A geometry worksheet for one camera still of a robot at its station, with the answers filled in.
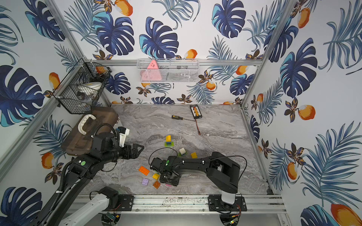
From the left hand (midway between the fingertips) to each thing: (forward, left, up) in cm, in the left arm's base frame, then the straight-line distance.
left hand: (136, 145), depth 70 cm
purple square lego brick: (-11, -3, -22) cm, 25 cm away
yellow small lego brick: (+14, -13, -15) cm, 24 cm away
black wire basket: (+27, +39, +9) cm, 48 cm away
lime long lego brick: (+6, -21, -22) cm, 31 cm away
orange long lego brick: (-4, 0, -24) cm, 24 cm away
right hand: (-11, -14, -22) cm, 29 cm away
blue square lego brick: (+14, -13, -20) cm, 28 cm away
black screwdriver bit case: (+46, -31, -22) cm, 60 cm away
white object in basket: (+28, +31, +12) cm, 44 cm away
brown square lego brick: (-12, -9, -23) cm, 27 cm away
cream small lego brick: (+8, -23, -20) cm, 31 cm away
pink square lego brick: (-11, -16, -25) cm, 32 cm away
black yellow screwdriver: (+38, -17, -21) cm, 46 cm away
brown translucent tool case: (+7, +38, -8) cm, 39 cm away
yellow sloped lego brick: (-8, -8, -22) cm, 24 cm away
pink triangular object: (+45, 0, +11) cm, 47 cm away
